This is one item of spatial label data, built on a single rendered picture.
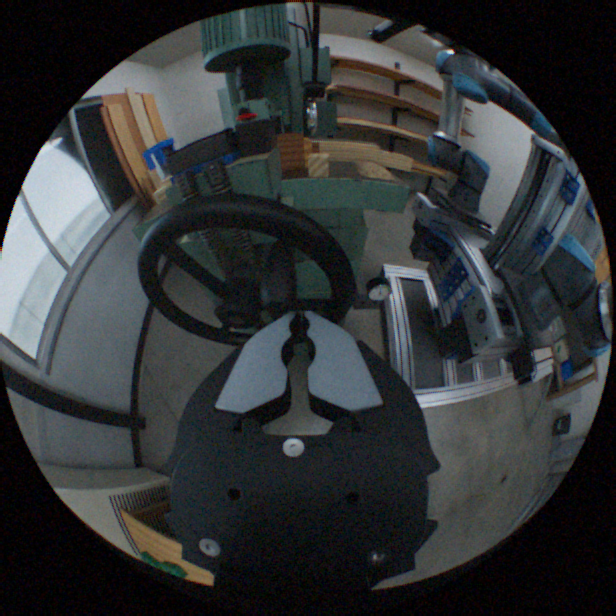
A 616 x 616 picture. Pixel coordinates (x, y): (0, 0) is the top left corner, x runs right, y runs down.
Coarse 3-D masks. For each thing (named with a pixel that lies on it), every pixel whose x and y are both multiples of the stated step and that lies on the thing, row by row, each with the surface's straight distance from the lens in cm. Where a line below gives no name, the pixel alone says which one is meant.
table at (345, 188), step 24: (336, 168) 39; (288, 192) 32; (312, 192) 32; (336, 192) 33; (360, 192) 34; (384, 192) 35; (408, 192) 37; (144, 216) 53; (192, 240) 29; (264, 240) 26
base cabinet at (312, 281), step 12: (264, 264) 42; (300, 264) 42; (312, 264) 42; (360, 264) 44; (216, 276) 49; (300, 276) 45; (312, 276) 45; (324, 276) 45; (204, 288) 55; (300, 288) 49; (312, 288) 49; (324, 288) 49; (216, 300) 58; (264, 312) 59; (288, 312) 59; (300, 312) 59; (300, 348) 92
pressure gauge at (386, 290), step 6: (372, 282) 43; (378, 282) 42; (384, 282) 43; (366, 288) 44; (372, 288) 42; (378, 288) 42; (384, 288) 43; (390, 288) 43; (372, 294) 44; (378, 294) 45; (384, 294) 45; (390, 294) 46; (372, 300) 46; (378, 300) 46
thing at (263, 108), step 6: (246, 102) 43; (252, 102) 43; (258, 102) 43; (264, 102) 42; (270, 102) 48; (234, 108) 44; (252, 108) 43; (258, 108) 42; (264, 108) 42; (270, 108) 44; (234, 114) 44; (258, 114) 42; (264, 114) 42; (270, 114) 45; (234, 120) 44; (252, 120) 42
